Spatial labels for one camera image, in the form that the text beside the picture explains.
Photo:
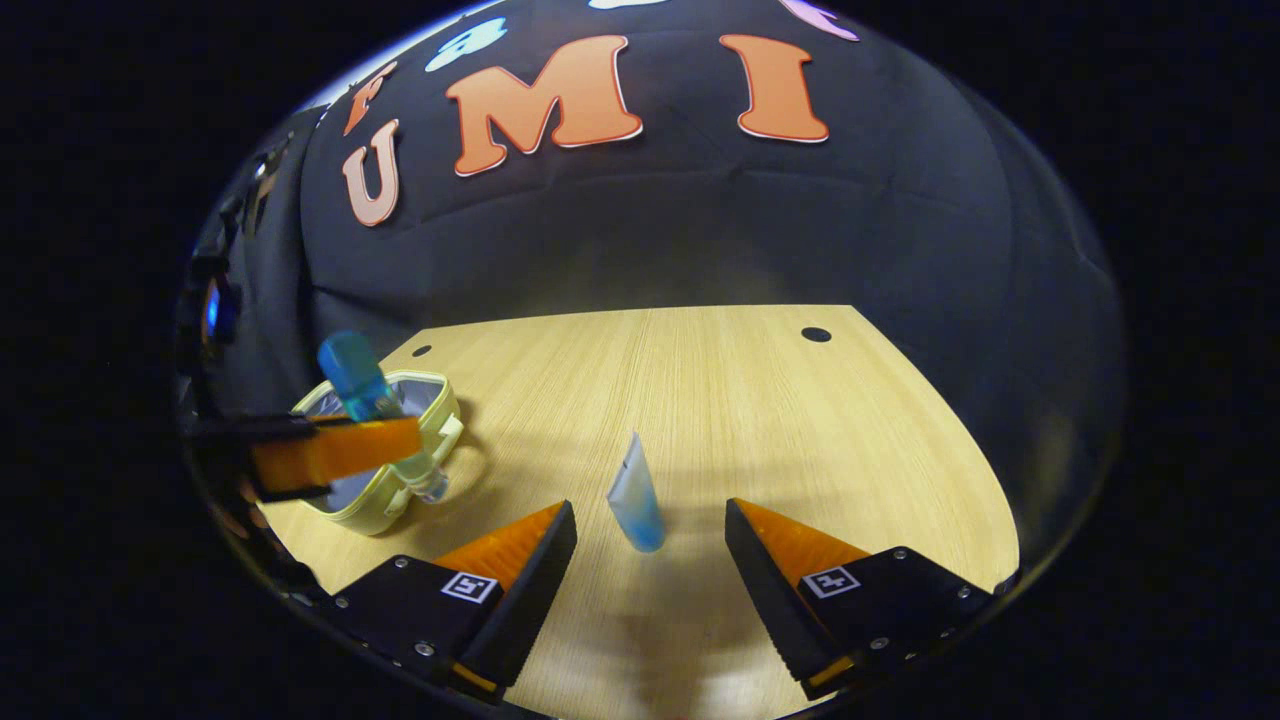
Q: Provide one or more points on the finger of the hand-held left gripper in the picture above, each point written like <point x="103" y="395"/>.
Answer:
<point x="330" y="455"/>

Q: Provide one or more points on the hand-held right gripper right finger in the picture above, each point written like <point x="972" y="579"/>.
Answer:
<point x="775" y="600"/>

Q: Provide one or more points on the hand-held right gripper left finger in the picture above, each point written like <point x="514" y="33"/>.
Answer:
<point x="535" y="600"/>

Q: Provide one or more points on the clear bottle with blue cap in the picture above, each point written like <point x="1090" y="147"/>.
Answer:
<point x="355" y="375"/>

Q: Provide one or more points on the pale yellow suitcase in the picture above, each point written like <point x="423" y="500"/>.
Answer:
<point x="440" y="410"/>

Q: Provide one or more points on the white and blue tube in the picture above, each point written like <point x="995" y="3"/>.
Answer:
<point x="635" y="495"/>

